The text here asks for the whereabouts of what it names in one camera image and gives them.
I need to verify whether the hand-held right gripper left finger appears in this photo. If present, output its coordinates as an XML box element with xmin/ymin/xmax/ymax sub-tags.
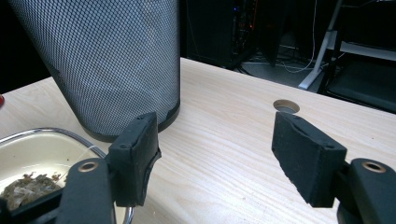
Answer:
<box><xmin>106</xmin><ymin>111</ymin><xmax>163</xmax><ymax>208</ymax></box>

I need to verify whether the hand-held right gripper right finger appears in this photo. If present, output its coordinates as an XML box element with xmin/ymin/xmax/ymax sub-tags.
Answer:
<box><xmin>271</xmin><ymin>110</ymin><xmax>348</xmax><ymax>209</ymax></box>

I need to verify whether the white container with perforated strainer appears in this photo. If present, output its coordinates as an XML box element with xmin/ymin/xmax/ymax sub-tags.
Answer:
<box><xmin>0</xmin><ymin>127</ymin><xmax>135</xmax><ymax>224</ymax></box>

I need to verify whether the grey metal mesh trash bin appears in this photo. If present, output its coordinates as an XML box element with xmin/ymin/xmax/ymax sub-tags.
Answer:
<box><xmin>7</xmin><ymin>0</ymin><xmax>182</xmax><ymax>144</ymax></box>

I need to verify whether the used tea bag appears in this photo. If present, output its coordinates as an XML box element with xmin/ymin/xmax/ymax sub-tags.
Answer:
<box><xmin>0</xmin><ymin>145</ymin><xmax>95</xmax><ymax>212</ymax></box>

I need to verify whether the dark upright panel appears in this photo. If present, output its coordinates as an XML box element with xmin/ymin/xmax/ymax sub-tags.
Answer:
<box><xmin>258</xmin><ymin>0</ymin><xmax>301</xmax><ymax>68</ymax></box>

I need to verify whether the black equipment cabinet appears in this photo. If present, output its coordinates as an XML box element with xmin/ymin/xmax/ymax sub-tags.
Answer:
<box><xmin>186</xmin><ymin>0</ymin><xmax>260</xmax><ymax>70</ymax></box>

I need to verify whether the white metal desk frame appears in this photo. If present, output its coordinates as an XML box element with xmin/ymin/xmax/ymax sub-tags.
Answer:
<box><xmin>297</xmin><ymin>0</ymin><xmax>396</xmax><ymax>91</ymax></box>

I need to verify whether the white cable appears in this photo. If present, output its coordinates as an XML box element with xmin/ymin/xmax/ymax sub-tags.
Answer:
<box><xmin>276</xmin><ymin>0</ymin><xmax>319</xmax><ymax>75</ymax></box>

